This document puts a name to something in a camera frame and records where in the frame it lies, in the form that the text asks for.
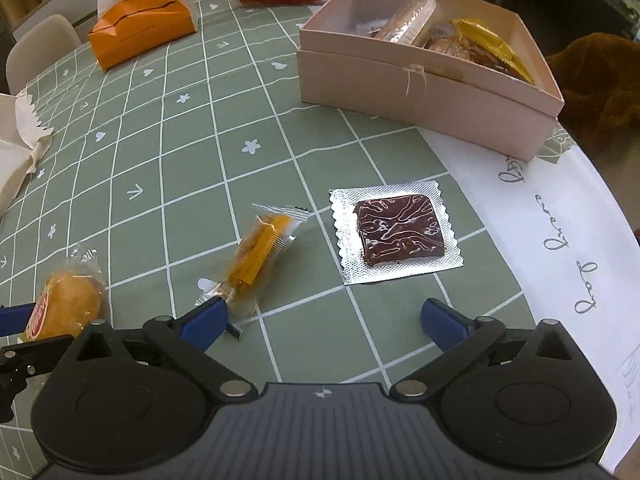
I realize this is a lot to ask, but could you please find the orange tissue box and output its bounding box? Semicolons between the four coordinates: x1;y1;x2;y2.
88;0;197;71

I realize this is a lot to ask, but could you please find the green checked tablecloth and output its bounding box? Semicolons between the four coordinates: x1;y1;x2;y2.
0;0;541;480

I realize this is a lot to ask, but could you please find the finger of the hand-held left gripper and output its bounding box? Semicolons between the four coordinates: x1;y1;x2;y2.
0;336;76;423
0;302;37;337

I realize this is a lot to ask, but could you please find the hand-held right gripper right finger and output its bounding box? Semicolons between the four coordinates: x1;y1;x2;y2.
390;298;573;401

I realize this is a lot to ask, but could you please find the red-edged rice cracker packet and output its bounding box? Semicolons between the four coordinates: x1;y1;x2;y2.
425;25;501;68

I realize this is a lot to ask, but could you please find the chocolate cake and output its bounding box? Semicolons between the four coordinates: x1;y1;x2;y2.
328;177;463;287

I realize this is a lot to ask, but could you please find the pink cardboard box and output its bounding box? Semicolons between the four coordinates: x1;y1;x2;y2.
297;0;565;161

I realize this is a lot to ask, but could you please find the long clear cracker packet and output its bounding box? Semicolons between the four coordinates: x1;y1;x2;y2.
372;0;440;43

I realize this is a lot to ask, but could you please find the orange stick snack packet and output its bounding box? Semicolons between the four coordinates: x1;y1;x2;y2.
195;203;310;338

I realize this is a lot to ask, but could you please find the white script-print cloth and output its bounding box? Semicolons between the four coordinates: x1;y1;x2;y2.
415;125;640;473

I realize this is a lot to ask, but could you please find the cream chair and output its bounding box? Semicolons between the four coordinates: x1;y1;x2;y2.
5;14;83;96

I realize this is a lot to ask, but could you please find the cream printed paper bag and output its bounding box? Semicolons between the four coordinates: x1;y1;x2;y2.
0;87;55;218

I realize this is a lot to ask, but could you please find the yellow bun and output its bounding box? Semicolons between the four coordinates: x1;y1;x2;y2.
25;247;107;343

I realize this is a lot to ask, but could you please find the yellow snack packet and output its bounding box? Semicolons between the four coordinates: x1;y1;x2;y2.
450;17;536;84

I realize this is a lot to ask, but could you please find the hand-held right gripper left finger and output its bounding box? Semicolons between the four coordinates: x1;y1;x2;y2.
75;296;253;398

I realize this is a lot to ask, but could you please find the brown plush toy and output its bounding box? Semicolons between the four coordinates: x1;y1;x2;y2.
545;32;640;161

